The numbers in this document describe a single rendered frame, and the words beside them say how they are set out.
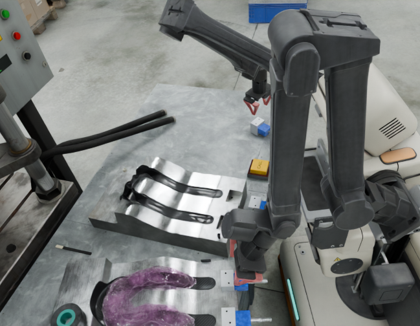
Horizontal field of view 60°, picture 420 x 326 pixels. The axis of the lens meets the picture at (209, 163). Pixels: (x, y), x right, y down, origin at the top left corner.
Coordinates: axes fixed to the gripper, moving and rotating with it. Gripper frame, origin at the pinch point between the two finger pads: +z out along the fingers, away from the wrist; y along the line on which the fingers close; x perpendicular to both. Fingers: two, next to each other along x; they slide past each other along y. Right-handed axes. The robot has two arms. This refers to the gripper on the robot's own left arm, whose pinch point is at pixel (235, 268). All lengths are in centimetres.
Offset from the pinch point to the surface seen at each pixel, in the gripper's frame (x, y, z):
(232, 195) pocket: 8.4, -34.4, 10.7
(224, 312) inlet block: 1.4, 5.9, 12.1
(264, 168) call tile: 21, -47, 7
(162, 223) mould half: -14.0, -24.4, 19.2
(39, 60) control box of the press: -66, -89, 14
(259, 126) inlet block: 23, -71, 6
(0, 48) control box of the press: -76, -77, 5
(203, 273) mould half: -2.0, -7.2, 16.9
